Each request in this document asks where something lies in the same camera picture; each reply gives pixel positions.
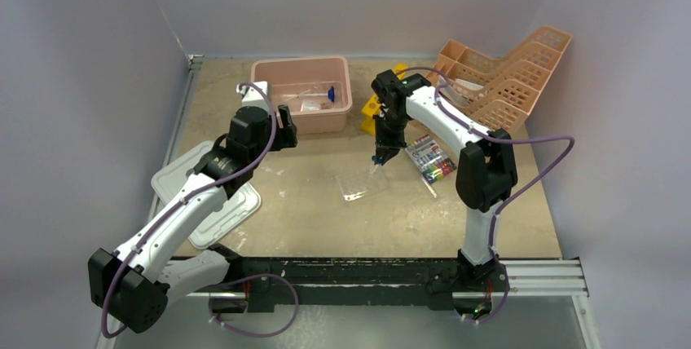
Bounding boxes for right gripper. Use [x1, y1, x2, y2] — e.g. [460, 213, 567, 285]
[374, 109, 412, 164]

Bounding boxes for clear well plate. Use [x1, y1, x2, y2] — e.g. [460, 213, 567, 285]
[335, 165, 388, 202]

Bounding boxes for small white plastic bag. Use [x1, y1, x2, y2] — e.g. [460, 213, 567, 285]
[300, 99, 322, 112]

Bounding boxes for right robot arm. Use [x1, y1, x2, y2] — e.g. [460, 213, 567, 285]
[371, 70, 517, 289]

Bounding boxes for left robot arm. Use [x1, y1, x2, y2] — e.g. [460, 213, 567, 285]
[87, 105, 297, 338]

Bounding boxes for yellow test tube rack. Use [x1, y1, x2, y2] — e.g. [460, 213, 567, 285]
[360, 64, 407, 136]

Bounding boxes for marker pen pack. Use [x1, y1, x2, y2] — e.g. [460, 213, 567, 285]
[405, 135, 457, 183]

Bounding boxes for pink plastic bin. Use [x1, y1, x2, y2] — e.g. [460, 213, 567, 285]
[251, 55, 353, 134]

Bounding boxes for glass stirring rod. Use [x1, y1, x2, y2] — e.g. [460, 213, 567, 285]
[420, 171, 438, 199]

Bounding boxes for plastic bag in organizer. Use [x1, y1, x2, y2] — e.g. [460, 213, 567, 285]
[439, 77, 483, 108]

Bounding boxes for white bin lid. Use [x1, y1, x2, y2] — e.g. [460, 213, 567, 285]
[151, 140, 262, 250]

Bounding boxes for pink plastic desk organizer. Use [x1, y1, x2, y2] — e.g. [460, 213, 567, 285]
[434, 25, 573, 134]

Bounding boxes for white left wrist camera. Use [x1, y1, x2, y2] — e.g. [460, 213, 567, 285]
[236, 81, 271, 112]

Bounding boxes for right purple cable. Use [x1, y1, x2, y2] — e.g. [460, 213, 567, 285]
[396, 67, 576, 326]

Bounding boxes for purple cable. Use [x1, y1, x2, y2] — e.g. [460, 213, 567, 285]
[100, 82, 299, 339]
[396, 67, 576, 326]

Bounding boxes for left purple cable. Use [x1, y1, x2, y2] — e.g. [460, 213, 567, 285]
[100, 82, 299, 339]

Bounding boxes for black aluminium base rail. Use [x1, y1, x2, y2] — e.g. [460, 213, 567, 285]
[109, 245, 588, 322]

